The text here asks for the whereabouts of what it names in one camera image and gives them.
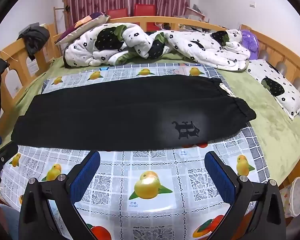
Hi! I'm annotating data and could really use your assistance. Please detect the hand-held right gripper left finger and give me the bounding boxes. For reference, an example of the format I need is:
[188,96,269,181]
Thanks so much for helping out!
[18,150,101,240]

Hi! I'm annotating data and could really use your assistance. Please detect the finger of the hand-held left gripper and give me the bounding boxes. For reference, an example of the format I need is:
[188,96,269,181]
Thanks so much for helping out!
[0,135,18,167]

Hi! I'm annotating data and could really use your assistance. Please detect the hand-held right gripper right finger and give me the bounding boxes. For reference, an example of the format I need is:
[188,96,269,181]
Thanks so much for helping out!
[204,151,287,240]

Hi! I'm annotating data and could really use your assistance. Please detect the black pants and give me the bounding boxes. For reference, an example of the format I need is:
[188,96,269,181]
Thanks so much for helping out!
[10,74,257,153]

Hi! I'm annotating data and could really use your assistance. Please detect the person's left forearm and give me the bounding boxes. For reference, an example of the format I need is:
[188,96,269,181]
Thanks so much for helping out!
[0,190,23,240]

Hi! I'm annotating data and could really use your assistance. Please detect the fruit print plastic tablecloth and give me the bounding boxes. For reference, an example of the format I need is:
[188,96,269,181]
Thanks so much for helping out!
[0,62,270,240]

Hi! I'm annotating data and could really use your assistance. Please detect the printed white waste bin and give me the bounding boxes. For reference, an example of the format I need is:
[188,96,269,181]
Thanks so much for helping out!
[280,177,300,219]

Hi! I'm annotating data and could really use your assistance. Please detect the white floral pillow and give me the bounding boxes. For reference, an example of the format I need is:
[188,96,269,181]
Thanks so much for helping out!
[246,59,300,120]

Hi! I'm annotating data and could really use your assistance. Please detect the dark grey jacket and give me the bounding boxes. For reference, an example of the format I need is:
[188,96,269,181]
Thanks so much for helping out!
[17,25,50,60]

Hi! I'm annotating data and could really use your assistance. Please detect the white floral quilt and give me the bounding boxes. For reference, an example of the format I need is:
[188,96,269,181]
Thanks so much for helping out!
[62,23,251,72]

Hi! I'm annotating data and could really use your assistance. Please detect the purple plush toy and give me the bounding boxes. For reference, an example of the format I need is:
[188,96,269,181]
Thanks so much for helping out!
[241,29,260,60]

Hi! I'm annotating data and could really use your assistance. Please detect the wooden coat rack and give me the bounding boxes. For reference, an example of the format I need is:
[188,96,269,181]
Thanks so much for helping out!
[53,0,73,37]

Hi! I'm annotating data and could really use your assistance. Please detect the purple yellow patchwork pillow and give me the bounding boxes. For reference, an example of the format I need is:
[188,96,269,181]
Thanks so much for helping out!
[55,12,110,45]

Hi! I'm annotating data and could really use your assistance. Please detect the red chair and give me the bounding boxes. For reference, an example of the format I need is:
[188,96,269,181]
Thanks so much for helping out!
[107,8,129,19]
[134,4,157,30]

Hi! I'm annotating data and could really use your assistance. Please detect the pink and grey clutter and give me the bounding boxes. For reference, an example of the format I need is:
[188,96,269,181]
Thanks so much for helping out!
[185,4,210,21]

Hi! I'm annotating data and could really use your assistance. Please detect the wooden bed frame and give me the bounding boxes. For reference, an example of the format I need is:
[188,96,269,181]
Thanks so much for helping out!
[0,15,300,198]

